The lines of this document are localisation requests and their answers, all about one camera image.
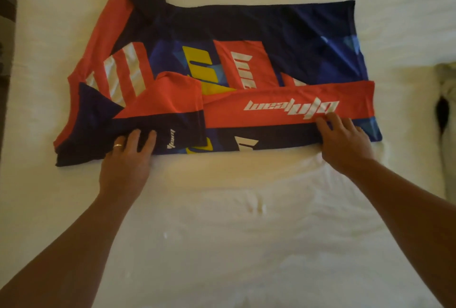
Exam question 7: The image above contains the person's left hand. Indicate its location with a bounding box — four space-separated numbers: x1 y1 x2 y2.
98 129 158 207

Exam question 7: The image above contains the person's right hand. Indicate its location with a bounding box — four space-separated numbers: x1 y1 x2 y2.
314 112 377 178

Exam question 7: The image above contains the white printed t-shirt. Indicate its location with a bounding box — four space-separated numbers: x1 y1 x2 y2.
435 62 456 204

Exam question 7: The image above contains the person's right forearm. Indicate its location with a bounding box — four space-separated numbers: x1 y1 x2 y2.
349 162 456 308

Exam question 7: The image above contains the person's left forearm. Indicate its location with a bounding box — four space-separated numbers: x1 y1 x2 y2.
0 193 136 308

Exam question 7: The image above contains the white bed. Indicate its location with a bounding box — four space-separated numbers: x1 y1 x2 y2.
0 0 456 308

